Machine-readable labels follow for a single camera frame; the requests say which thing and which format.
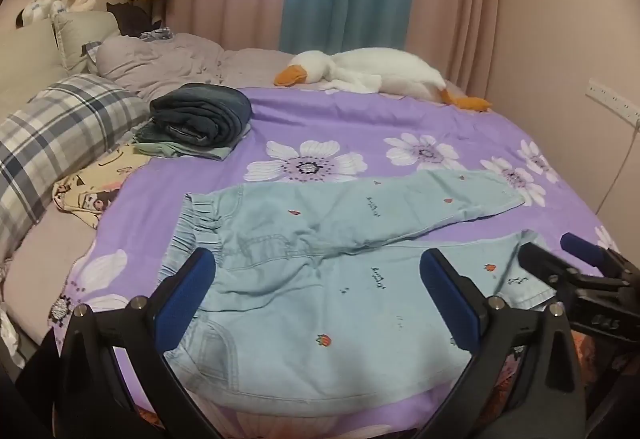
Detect purple floral bedsheet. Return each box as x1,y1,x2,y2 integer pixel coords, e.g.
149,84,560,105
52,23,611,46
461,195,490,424
47,86,623,439

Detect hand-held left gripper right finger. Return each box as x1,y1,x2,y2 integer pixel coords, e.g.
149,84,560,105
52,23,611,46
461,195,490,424
419,248,586,439

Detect grey quilt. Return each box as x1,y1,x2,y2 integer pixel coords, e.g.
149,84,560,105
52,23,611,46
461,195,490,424
95,32,296,102

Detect beige headboard cushion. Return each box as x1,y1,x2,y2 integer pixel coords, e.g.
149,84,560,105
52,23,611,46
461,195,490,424
0,19,66,125

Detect plaid pillow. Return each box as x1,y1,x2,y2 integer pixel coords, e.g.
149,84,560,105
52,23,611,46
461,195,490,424
0,73,151,260

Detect black plush toy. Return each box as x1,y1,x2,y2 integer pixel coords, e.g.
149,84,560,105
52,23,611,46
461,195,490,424
106,2,163,37

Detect beige pillow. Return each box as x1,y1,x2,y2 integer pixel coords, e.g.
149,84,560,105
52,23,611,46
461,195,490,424
54,10,121,75

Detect orange fuzzy blanket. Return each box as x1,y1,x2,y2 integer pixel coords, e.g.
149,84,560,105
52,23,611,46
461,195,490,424
132,334,601,439

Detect folded dark jeans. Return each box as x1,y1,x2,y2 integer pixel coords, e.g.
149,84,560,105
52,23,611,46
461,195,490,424
149,82,253,147

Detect crumpled white cloth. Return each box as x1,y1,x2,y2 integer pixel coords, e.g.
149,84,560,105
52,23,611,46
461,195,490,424
0,304,26,370

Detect white goose plush toy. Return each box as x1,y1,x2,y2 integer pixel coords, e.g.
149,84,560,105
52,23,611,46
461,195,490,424
273,48,493,112

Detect white power strip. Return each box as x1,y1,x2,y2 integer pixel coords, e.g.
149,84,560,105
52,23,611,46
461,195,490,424
586,78,640,126

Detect small checked cloth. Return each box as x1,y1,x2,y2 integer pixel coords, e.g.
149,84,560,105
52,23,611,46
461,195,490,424
140,26,176,43

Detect yellow cartoon print cloth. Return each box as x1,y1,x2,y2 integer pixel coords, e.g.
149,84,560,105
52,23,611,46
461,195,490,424
52,143,153,231

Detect white power cable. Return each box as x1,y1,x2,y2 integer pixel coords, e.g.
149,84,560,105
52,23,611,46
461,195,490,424
597,119,640,215

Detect light blue strawberry pants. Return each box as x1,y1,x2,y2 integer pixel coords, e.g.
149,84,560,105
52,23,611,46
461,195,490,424
159,168,553,404

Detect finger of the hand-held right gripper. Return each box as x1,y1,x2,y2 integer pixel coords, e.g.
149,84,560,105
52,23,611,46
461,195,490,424
517,242,621,293
560,232,640,278

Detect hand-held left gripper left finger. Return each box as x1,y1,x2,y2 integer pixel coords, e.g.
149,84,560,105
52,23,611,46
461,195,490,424
55,246,223,439

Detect white and blue plush toy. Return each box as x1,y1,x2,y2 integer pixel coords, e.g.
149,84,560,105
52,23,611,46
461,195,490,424
15,0,68,27

